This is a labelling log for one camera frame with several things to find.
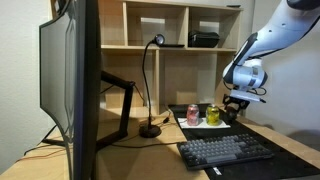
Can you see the yellow green soda can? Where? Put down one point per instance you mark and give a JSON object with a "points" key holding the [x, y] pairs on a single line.
{"points": [[212, 115]]}

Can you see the flat black item on shelf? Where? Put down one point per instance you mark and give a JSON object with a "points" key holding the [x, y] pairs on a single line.
{"points": [[172, 45]]}

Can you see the black computer mouse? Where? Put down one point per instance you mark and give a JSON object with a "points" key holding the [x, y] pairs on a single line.
{"points": [[230, 114]]}

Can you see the white rectangular tray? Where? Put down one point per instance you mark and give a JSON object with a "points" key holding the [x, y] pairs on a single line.
{"points": [[200, 123]]}

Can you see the black case on shelf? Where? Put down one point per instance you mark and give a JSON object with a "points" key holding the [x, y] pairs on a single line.
{"points": [[203, 39]]}

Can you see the wooden cubby shelf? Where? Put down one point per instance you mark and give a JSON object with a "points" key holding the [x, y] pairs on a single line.
{"points": [[175, 75]]}

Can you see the black monitor stand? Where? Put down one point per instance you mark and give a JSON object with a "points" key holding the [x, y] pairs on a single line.
{"points": [[120, 106]]}

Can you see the grey mechanical keyboard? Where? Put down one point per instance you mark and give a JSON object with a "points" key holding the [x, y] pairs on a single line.
{"points": [[221, 150]]}

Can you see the pink soda can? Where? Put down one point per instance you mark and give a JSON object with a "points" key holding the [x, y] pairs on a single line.
{"points": [[192, 115]]}

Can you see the black gooseneck desk lamp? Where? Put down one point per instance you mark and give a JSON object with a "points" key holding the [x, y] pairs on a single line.
{"points": [[149, 130]]}

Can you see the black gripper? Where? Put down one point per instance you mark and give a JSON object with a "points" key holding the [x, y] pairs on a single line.
{"points": [[235, 105]]}

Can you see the black desk mat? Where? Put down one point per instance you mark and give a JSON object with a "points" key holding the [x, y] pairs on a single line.
{"points": [[283, 165]]}

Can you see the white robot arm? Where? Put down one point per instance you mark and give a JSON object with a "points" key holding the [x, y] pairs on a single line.
{"points": [[290, 22]]}

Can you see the black curved monitor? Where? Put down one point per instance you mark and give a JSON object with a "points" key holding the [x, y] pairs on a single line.
{"points": [[71, 41]]}

